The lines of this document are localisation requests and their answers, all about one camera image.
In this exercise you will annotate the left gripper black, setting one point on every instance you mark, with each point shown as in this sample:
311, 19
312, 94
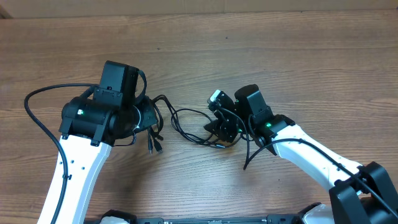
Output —
145, 103

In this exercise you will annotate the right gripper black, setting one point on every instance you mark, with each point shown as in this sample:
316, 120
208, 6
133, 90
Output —
222, 130

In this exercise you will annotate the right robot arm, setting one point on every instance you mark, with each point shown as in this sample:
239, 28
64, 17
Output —
259, 122

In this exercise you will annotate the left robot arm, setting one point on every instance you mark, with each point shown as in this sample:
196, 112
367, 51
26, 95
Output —
91, 123

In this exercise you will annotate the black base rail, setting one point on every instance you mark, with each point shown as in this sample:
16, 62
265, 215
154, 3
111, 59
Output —
217, 220

